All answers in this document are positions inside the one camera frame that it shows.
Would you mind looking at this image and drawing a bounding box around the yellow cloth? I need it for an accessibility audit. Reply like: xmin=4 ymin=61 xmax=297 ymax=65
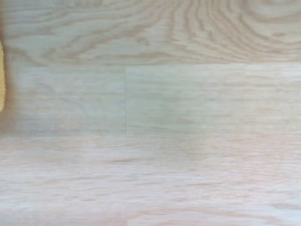
xmin=0 ymin=39 xmax=6 ymax=113

